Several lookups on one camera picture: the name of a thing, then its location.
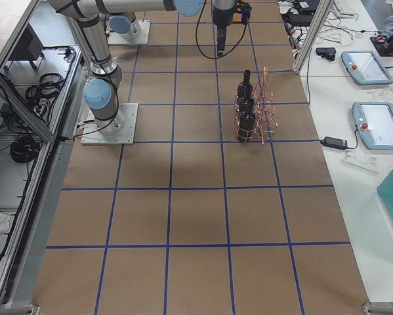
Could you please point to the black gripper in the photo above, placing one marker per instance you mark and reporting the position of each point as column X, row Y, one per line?
column 222, row 17

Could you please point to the dark wine bottle carried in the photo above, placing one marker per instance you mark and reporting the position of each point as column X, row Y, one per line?
column 250, row 124

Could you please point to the dark wine bottle far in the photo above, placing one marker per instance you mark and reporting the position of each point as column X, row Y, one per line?
column 245, row 88

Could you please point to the dark wine bottle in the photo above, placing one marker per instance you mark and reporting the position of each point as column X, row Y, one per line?
column 242, row 115
column 245, row 88

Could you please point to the dark wine bottle near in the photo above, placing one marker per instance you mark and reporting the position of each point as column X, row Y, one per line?
column 242, row 115

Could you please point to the teach pendant far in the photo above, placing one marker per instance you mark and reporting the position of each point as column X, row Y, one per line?
column 366, row 68

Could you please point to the teach pendant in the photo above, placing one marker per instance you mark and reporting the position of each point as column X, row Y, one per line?
column 374, row 121
column 366, row 68

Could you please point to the black power adapter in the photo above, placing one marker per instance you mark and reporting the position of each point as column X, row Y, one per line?
column 335, row 143

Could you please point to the teach pendant near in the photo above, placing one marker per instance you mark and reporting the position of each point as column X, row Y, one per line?
column 374, row 121

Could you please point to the copper wire bottle basket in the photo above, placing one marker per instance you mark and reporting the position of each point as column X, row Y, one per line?
column 265, row 123

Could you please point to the aluminium frame post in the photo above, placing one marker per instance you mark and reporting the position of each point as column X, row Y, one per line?
column 315, row 26

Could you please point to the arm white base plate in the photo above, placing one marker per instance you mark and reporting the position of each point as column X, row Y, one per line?
column 137, row 35
column 120, row 131

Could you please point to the black camera device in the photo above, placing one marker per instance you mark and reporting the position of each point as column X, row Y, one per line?
column 328, row 53

